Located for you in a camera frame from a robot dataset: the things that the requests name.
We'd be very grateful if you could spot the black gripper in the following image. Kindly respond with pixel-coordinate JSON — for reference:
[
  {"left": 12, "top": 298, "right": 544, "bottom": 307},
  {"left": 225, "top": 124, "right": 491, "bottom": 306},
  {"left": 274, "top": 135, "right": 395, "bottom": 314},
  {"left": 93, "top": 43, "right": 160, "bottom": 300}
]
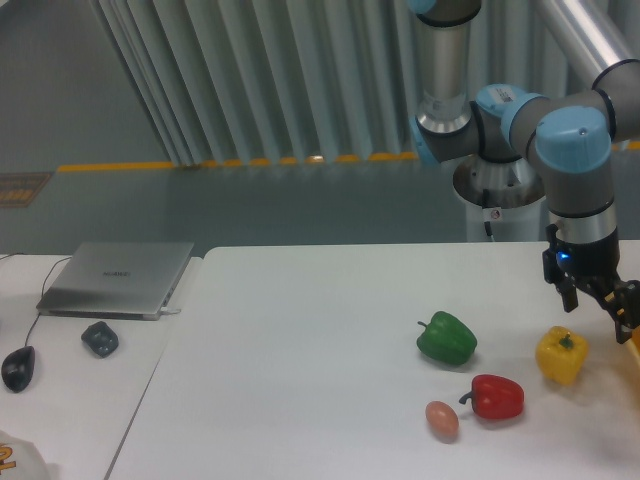
[{"left": 542, "top": 224, "right": 639, "bottom": 344}]

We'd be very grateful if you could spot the red bell pepper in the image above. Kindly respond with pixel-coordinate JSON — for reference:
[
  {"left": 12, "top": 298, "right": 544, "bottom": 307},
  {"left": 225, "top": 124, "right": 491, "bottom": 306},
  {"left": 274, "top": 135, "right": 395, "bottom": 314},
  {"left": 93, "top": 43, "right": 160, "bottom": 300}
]
[{"left": 459, "top": 374, "right": 525, "bottom": 420}]

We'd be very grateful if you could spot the black computer mouse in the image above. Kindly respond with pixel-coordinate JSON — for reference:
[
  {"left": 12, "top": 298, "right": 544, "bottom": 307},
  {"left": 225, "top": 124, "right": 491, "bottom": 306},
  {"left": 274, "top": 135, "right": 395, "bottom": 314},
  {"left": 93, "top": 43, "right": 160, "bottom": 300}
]
[{"left": 1, "top": 345, "right": 36, "bottom": 393}]

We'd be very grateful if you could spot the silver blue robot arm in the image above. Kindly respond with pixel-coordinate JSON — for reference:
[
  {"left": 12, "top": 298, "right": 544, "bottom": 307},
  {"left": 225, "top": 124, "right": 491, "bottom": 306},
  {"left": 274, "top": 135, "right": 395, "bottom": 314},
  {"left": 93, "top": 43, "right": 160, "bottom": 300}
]
[{"left": 409, "top": 1, "right": 639, "bottom": 343}]

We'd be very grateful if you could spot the yellow basket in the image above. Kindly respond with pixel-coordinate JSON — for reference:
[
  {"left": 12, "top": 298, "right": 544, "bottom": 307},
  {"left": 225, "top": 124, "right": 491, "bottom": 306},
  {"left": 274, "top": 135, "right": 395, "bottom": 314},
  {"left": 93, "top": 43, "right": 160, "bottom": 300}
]
[{"left": 624, "top": 327, "right": 640, "bottom": 370}]

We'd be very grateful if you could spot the yellow bell pepper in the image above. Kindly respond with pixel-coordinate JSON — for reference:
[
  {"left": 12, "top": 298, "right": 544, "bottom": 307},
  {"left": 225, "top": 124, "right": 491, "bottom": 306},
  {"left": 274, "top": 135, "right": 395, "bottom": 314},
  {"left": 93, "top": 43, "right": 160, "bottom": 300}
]
[{"left": 535, "top": 326, "right": 590, "bottom": 386}]

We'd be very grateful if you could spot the green bell pepper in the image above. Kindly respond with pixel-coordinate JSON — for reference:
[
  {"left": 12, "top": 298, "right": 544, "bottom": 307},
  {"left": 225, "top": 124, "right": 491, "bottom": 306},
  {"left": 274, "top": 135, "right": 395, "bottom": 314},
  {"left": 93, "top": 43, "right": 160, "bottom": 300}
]
[{"left": 416, "top": 311, "right": 478, "bottom": 366}]

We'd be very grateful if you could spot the brown egg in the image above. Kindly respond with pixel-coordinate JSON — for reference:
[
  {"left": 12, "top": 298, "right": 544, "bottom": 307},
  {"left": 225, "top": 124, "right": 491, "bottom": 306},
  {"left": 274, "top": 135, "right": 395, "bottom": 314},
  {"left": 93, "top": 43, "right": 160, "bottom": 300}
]
[{"left": 425, "top": 401, "right": 459, "bottom": 443}]

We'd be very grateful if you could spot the white pleated curtain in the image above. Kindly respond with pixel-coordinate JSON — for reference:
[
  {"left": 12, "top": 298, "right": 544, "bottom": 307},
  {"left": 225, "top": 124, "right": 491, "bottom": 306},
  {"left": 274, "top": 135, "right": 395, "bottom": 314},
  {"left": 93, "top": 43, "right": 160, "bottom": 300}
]
[{"left": 93, "top": 1, "right": 639, "bottom": 166}]

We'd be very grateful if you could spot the silver closed laptop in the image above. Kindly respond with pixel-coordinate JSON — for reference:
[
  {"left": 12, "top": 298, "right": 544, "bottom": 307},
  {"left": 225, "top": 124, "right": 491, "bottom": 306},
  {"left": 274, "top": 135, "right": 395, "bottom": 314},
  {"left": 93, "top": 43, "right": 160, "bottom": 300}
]
[{"left": 37, "top": 242, "right": 193, "bottom": 321}]

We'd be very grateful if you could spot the small black plastic gadget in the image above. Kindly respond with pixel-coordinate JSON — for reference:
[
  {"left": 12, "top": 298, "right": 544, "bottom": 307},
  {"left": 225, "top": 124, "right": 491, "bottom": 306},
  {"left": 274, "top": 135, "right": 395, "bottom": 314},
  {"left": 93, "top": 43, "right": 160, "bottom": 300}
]
[{"left": 81, "top": 321, "right": 119, "bottom": 358}]

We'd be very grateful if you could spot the white printed cloth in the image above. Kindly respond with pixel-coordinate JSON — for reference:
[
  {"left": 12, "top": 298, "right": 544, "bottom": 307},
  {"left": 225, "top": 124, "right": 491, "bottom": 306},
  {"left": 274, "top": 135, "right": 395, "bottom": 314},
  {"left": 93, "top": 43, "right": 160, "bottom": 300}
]
[{"left": 0, "top": 431, "right": 51, "bottom": 480}]

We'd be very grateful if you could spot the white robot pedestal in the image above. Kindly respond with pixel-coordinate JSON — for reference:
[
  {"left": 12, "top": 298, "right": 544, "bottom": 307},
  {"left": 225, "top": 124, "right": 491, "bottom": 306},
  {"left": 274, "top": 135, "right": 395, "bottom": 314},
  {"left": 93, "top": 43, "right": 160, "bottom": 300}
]
[{"left": 453, "top": 156, "right": 545, "bottom": 243}]

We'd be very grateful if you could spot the black pedestal cable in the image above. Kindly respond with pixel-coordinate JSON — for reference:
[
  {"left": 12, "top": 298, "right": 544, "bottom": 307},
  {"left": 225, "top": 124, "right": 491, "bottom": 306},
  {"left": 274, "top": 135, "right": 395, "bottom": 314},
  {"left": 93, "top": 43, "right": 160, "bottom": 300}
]
[{"left": 480, "top": 188, "right": 497, "bottom": 243}]

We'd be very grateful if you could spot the black mouse cable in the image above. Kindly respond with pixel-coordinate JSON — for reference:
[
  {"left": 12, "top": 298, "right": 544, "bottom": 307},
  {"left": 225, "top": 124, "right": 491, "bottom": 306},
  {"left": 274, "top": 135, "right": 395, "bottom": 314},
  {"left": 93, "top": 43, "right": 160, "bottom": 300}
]
[{"left": 0, "top": 252, "right": 74, "bottom": 348}]

